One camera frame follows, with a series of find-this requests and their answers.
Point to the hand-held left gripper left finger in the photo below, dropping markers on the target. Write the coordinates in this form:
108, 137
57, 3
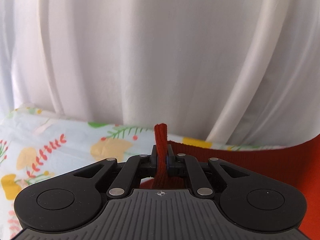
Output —
155, 160

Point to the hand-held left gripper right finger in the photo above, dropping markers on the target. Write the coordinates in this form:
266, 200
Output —
169, 162

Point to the red knit cardigan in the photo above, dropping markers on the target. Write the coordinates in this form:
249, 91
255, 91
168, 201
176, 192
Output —
270, 162

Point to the floral bed sheet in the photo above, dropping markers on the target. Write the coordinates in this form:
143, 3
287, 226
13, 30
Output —
62, 150

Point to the white curtain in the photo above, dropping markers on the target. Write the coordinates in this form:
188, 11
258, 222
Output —
160, 50

